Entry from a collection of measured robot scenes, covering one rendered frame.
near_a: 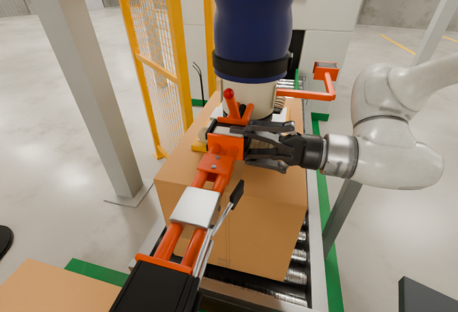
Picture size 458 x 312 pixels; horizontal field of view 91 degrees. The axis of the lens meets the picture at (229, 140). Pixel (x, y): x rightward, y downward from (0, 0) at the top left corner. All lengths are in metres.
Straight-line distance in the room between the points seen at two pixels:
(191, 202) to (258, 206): 0.25
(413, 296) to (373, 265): 0.96
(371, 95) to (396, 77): 0.05
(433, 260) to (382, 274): 0.38
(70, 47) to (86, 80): 0.18
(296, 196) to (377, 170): 0.19
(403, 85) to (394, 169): 0.16
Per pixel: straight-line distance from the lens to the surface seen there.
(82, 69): 1.49
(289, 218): 0.61
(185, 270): 0.31
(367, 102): 0.56
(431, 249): 2.13
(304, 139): 0.49
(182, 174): 0.63
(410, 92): 0.56
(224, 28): 0.62
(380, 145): 0.51
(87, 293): 1.10
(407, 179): 0.53
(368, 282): 1.78
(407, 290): 0.91
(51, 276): 1.20
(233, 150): 0.48
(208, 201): 0.37
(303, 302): 0.99
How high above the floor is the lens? 1.46
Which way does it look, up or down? 36 degrees down
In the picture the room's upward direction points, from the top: straight up
